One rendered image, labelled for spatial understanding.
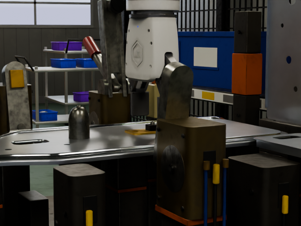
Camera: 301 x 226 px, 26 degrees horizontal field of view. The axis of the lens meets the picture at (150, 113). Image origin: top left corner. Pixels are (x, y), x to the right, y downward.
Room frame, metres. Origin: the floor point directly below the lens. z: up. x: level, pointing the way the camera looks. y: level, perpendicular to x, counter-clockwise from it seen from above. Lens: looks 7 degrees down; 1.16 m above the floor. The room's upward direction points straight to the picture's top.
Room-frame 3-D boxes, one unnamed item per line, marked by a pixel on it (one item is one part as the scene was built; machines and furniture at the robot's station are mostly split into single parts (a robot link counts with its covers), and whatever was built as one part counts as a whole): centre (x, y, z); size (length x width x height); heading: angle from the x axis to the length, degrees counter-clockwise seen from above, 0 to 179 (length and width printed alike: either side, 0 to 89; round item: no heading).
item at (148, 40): (1.03, 0.00, 1.14); 0.10 x 0.07 x 0.11; 28
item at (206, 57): (1.59, -0.20, 1.10); 0.30 x 0.17 x 0.13; 35
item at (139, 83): (1.08, 0.02, 1.05); 0.03 x 0.03 x 0.07; 28
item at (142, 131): (1.03, 0.00, 1.01); 0.08 x 0.04 x 0.01; 118
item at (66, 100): (8.57, 0.98, 0.54); 1.14 x 0.67 x 1.08; 20
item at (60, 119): (7.01, 0.95, 0.45); 0.97 x 0.56 x 0.91; 108
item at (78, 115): (0.97, 0.11, 1.02); 0.03 x 0.03 x 0.07
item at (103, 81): (1.15, 0.08, 1.06); 0.03 x 0.01 x 0.03; 28
